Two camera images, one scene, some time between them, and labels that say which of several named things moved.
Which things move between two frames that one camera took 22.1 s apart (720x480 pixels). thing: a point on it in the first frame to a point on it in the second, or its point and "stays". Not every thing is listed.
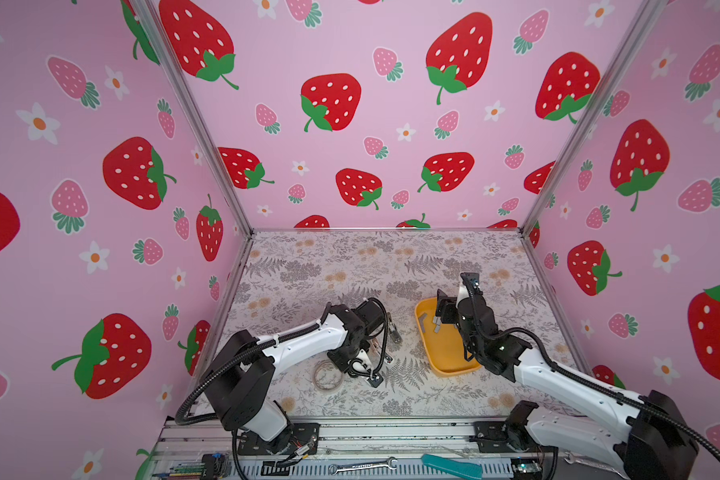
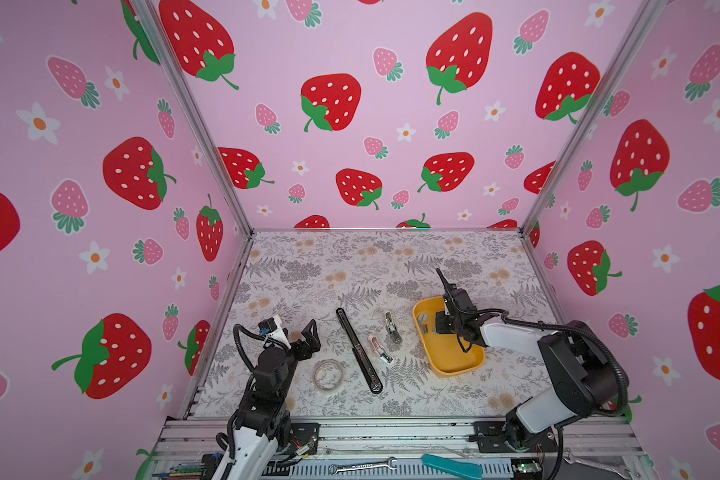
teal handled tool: [465, 469] stays
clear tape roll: [327, 375] stays
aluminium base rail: [206, 449] stays
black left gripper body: [345, 358] to [300, 354]
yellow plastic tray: [443, 342] stays
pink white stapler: [394, 334] to [381, 351]
